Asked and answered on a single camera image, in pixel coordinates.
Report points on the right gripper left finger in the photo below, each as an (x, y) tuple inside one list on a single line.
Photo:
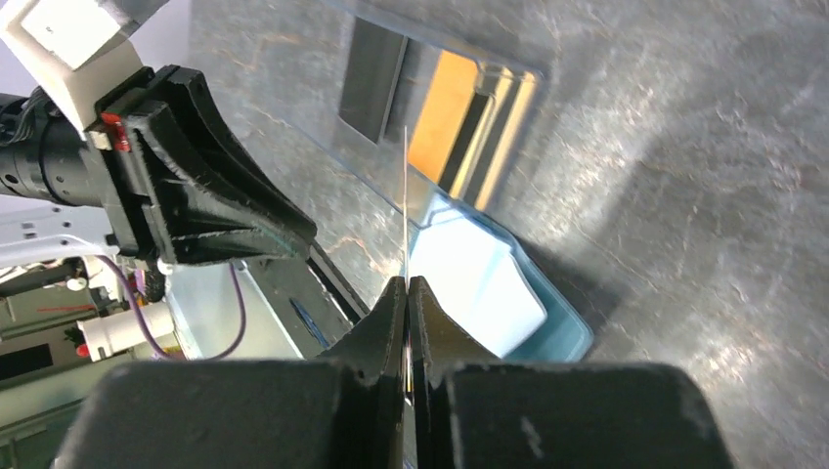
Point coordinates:
[(374, 348)]

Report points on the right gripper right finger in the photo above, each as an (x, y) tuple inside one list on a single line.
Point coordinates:
[(437, 342)]

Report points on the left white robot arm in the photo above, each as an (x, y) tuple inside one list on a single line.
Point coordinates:
[(42, 155)]

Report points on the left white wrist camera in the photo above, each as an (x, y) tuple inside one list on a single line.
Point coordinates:
[(77, 51)]

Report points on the gold card stack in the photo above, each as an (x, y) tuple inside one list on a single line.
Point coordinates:
[(469, 123)]

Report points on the blue leather card holder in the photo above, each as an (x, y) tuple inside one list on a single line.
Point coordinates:
[(487, 283)]

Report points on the clear card box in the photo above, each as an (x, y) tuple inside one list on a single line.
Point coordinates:
[(276, 70)]

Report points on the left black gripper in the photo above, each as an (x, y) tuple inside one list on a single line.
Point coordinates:
[(176, 183)]

